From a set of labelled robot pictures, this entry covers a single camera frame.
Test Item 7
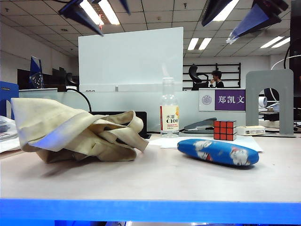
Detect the black office chair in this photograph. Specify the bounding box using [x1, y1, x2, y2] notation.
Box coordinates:
[189, 65, 210, 91]

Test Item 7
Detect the small white labelled box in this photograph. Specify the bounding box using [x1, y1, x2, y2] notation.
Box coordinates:
[236, 125, 266, 136]

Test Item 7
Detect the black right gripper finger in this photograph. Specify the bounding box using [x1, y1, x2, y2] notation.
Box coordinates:
[226, 0, 289, 45]
[201, 0, 228, 27]

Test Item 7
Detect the frosted glass desk partition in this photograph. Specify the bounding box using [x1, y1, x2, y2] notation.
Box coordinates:
[18, 88, 247, 132]

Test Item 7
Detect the blue cartoon print glasses case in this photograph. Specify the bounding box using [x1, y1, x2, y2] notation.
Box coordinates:
[177, 138, 260, 167]

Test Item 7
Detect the beige canvas tote bag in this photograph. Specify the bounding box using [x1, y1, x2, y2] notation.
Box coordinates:
[10, 97, 150, 164]

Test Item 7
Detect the white paper sheet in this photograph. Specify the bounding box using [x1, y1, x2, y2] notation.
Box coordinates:
[148, 137, 264, 153]

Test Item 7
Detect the black shelf rack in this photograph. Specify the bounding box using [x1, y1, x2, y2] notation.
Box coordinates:
[182, 62, 242, 91]

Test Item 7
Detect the black rectangular stand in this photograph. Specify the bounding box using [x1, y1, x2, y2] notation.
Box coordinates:
[90, 111, 152, 139]

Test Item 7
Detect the blue crystal trophy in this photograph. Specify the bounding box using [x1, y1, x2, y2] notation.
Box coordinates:
[28, 56, 45, 89]

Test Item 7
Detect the grey stapler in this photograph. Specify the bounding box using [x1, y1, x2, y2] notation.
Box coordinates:
[183, 117, 217, 134]

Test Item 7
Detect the purple and white name sign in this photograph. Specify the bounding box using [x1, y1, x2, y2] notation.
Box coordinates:
[198, 88, 246, 112]

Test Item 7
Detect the black curved cable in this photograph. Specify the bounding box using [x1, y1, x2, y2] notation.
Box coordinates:
[65, 88, 92, 113]

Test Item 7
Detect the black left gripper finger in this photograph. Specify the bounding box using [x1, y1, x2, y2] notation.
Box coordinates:
[58, 0, 104, 37]
[119, 0, 131, 15]

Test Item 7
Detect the clear plastic bottle yellow label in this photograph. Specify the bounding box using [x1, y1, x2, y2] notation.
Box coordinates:
[159, 77, 180, 138]

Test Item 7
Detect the black hanging cable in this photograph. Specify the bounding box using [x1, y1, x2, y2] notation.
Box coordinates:
[283, 39, 301, 70]

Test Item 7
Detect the dark swivel chair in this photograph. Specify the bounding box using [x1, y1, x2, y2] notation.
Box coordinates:
[66, 73, 79, 87]

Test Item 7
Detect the black tall frame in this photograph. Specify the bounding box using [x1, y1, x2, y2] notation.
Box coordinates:
[289, 0, 301, 111]

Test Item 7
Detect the dark office cubicle wall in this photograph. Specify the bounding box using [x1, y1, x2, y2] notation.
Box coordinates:
[16, 68, 68, 91]

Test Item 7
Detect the grey metal bookend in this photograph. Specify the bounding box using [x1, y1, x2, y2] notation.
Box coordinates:
[245, 69, 294, 137]

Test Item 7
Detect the black rubik's cube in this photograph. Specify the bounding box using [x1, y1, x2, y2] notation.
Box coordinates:
[213, 120, 238, 141]

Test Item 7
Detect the white board panel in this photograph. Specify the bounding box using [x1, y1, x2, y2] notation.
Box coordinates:
[78, 27, 184, 92]

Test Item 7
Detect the white hanging cable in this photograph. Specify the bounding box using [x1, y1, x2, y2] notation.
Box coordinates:
[270, 54, 301, 71]

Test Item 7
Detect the small white desk fan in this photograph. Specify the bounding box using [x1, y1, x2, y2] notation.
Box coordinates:
[258, 96, 269, 109]

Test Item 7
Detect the blue metal bookend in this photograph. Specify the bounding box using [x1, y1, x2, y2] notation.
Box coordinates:
[0, 81, 19, 121]

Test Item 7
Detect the person in dark clothes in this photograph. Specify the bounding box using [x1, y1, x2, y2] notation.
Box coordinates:
[208, 70, 225, 89]

